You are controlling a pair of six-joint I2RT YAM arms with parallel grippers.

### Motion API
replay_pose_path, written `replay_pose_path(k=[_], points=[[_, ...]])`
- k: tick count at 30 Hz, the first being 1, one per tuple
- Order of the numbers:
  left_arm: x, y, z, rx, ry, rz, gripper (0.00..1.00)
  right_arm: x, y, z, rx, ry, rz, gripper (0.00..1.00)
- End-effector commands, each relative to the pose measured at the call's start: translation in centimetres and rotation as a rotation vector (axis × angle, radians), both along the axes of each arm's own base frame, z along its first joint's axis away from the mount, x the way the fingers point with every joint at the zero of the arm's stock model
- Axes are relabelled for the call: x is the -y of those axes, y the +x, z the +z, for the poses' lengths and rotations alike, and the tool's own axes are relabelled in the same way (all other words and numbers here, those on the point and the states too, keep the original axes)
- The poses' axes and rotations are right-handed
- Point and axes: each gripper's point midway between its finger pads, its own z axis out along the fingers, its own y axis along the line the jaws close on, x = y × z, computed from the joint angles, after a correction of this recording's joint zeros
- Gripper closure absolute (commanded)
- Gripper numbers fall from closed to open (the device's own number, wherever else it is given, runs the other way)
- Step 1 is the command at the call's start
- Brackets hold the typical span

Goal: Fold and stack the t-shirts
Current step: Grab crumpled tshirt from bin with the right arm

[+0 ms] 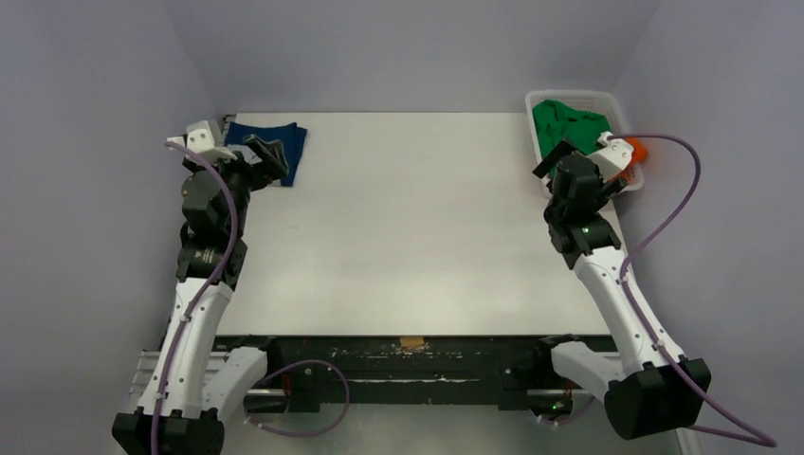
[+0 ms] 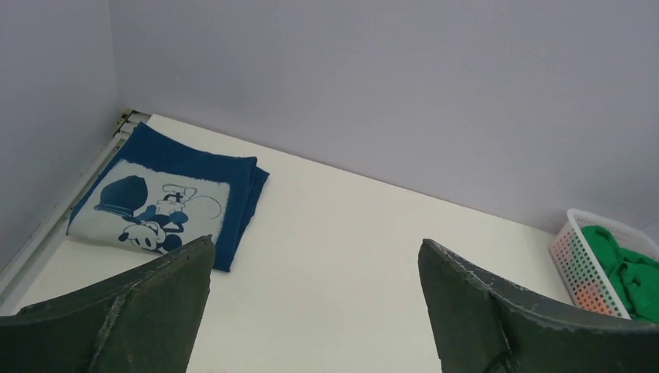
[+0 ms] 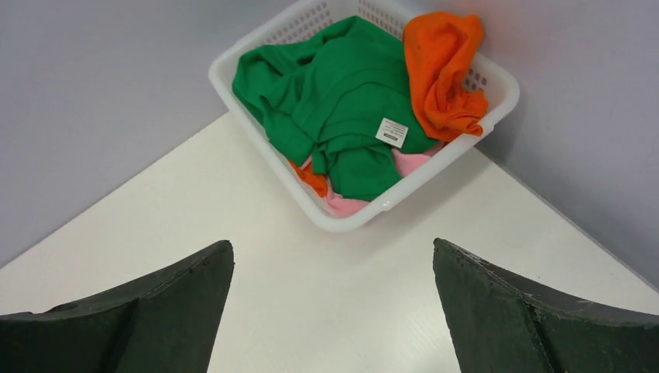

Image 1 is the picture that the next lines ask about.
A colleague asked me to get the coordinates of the brown tape piece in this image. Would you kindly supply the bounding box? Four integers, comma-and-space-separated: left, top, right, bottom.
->
399, 337, 427, 351

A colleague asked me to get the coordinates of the green t shirt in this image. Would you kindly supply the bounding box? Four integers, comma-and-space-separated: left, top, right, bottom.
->
531, 100, 612, 158

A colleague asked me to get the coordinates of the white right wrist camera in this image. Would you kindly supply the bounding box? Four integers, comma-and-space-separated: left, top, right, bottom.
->
588, 132, 633, 181

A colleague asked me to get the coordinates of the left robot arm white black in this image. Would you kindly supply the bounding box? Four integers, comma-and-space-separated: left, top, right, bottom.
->
112, 130, 289, 454

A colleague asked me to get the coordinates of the folded blue printed t shirt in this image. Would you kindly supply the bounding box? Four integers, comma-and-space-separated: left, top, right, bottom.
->
224, 122, 308, 188

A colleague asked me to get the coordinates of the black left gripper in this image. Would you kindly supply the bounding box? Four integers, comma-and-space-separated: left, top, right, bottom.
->
183, 136, 284, 236

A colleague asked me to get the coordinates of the aluminium rail frame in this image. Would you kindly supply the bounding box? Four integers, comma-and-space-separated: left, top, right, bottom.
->
128, 350, 704, 455

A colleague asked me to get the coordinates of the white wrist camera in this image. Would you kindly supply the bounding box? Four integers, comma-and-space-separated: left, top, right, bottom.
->
167, 120, 236, 164
588, 132, 633, 181

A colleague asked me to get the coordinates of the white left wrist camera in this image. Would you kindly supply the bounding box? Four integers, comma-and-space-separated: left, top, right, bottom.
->
167, 120, 236, 164

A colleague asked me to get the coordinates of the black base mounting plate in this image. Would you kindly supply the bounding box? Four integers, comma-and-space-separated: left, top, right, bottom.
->
213, 335, 578, 414

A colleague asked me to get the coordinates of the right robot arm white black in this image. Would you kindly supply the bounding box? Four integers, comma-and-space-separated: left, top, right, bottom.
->
532, 140, 711, 440

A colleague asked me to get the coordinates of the orange t shirt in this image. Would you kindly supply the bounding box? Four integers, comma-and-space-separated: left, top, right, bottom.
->
626, 137, 648, 165

